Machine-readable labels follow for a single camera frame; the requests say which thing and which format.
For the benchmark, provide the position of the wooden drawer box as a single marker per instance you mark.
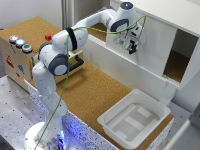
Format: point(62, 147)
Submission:
point(25, 28)

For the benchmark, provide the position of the white sliding door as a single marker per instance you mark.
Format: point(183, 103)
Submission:
point(156, 46)

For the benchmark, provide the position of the red button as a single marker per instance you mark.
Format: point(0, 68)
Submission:
point(14, 39)

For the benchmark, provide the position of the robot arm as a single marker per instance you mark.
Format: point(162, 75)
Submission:
point(46, 85)

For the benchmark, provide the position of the white cabinet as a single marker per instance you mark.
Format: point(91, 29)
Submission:
point(133, 75)

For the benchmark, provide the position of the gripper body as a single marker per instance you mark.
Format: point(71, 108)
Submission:
point(124, 38)

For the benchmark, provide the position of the blue button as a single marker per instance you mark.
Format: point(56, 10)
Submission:
point(20, 42)

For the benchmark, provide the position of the green button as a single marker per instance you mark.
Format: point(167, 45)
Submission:
point(26, 48)

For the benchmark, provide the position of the pink block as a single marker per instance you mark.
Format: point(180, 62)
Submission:
point(48, 37)

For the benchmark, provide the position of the white plastic box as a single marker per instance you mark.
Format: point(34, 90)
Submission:
point(133, 120)

